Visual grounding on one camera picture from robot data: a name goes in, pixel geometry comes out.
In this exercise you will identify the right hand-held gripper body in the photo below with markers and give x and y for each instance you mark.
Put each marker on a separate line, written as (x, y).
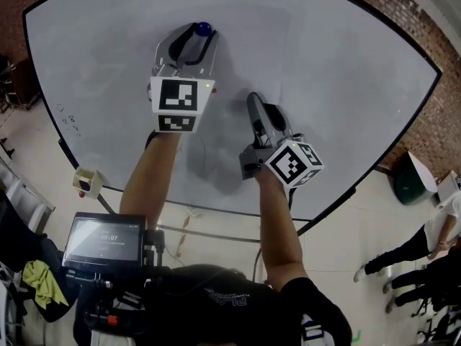
(293, 162)

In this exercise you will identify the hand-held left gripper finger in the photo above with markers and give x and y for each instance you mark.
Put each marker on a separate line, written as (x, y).
(212, 58)
(165, 50)

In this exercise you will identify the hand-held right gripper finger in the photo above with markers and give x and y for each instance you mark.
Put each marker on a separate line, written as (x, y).
(256, 117)
(282, 126)

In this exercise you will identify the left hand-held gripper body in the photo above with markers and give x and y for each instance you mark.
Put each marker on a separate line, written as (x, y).
(178, 99)

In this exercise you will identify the black-framed whiteboard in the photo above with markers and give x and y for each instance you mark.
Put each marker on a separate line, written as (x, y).
(342, 85)

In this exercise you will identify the person's right forearm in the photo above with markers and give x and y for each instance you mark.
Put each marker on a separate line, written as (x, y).
(279, 229)

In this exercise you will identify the person's left forearm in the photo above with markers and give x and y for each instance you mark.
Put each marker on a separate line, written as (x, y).
(151, 178)

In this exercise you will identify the blue round magnet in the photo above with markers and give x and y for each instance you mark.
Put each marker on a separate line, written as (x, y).
(203, 28)

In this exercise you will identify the beige marker holder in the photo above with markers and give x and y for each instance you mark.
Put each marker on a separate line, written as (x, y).
(88, 182)

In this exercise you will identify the dark chair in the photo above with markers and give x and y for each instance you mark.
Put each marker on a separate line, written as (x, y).
(21, 81)

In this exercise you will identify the white box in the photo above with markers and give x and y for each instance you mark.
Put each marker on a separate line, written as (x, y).
(448, 186)

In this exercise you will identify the chest-mounted black monitor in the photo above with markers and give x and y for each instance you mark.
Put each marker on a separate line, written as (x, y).
(104, 240)

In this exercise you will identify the person's black shirt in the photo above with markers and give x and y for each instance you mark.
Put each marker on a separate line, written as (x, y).
(216, 301)

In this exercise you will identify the metal shelf rack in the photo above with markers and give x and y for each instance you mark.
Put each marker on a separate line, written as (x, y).
(21, 193)

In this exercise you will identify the black office chair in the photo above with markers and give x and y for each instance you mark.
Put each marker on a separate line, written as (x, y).
(437, 323)

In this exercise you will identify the yellow-green cloth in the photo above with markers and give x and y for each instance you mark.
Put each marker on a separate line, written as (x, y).
(43, 283)

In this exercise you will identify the black chest rig mount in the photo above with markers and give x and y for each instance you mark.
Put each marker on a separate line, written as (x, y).
(119, 301)

